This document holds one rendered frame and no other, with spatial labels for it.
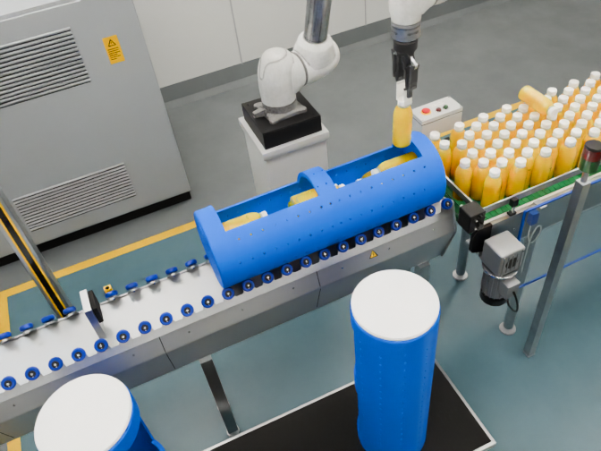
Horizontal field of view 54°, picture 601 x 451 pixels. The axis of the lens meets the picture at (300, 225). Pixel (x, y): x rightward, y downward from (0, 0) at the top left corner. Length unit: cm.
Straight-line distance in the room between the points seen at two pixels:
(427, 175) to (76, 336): 134
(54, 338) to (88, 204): 166
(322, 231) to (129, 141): 184
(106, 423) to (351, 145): 287
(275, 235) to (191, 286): 41
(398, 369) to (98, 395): 92
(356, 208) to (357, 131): 233
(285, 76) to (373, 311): 110
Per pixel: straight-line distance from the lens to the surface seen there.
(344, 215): 200
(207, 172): 415
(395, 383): 202
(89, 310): 203
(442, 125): 258
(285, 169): 266
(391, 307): 188
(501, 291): 246
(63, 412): 190
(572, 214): 238
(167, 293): 218
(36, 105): 340
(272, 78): 249
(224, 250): 191
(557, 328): 323
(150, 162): 368
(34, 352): 223
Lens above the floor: 254
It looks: 45 degrees down
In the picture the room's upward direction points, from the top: 8 degrees counter-clockwise
